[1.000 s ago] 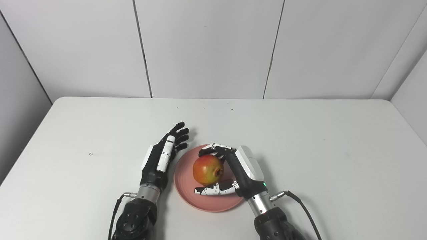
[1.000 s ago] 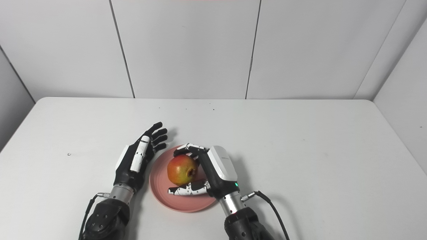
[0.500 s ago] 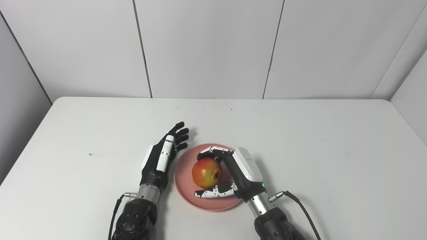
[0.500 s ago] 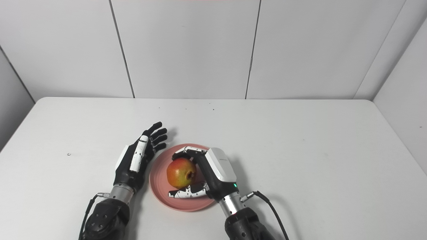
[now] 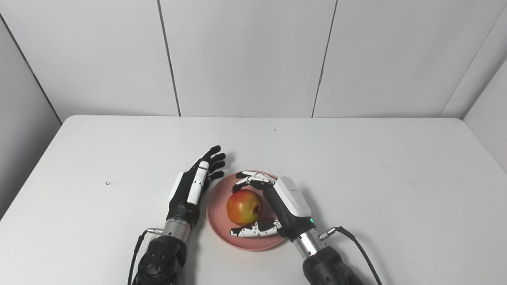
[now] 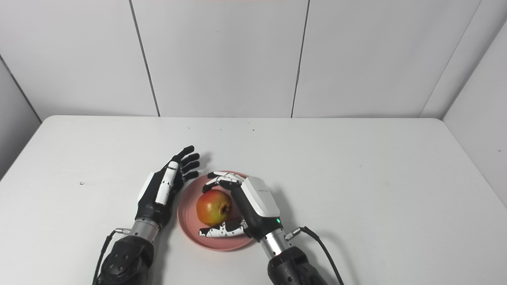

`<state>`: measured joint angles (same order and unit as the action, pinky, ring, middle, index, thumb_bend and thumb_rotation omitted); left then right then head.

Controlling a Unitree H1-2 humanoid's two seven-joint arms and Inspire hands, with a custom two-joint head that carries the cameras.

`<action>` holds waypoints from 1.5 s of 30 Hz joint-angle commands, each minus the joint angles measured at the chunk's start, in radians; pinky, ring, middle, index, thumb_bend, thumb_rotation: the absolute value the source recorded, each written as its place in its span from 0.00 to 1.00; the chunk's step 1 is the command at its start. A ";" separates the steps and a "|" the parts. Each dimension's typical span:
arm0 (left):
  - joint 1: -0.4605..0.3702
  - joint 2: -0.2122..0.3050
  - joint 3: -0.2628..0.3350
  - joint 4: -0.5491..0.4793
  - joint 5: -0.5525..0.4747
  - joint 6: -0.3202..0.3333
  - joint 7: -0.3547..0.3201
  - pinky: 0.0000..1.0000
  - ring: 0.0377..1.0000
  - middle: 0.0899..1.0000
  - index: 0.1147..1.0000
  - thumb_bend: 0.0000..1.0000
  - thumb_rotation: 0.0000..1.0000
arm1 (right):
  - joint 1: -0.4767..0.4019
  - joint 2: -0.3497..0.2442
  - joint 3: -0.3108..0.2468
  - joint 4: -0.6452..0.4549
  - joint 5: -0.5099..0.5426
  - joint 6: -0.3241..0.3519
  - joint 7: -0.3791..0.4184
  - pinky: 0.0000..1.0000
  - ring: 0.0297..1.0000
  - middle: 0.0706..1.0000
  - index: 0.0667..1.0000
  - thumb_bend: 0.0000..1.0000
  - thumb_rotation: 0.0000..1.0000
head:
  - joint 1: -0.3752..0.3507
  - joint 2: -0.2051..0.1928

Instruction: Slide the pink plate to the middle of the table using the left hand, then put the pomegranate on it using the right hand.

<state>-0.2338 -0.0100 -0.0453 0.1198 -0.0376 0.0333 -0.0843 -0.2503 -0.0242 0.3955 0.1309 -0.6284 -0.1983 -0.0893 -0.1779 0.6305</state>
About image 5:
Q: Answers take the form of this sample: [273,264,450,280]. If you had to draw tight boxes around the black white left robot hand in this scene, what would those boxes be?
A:
[166,145,227,229]

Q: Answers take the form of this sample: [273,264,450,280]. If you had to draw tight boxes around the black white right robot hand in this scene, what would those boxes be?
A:
[230,171,317,242]

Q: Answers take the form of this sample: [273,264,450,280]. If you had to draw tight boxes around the pink round plate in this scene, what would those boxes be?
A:
[206,171,295,252]

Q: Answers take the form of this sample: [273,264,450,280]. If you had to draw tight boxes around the red yellow pomegranate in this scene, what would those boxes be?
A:
[226,189,263,227]

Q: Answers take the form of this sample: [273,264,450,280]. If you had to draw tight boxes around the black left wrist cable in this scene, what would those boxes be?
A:
[127,228,164,285]

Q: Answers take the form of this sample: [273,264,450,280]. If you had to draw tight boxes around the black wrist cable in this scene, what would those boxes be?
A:
[127,228,164,285]
[319,226,383,285]

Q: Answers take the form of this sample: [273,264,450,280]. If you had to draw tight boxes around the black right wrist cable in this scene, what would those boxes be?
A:
[319,226,383,285]

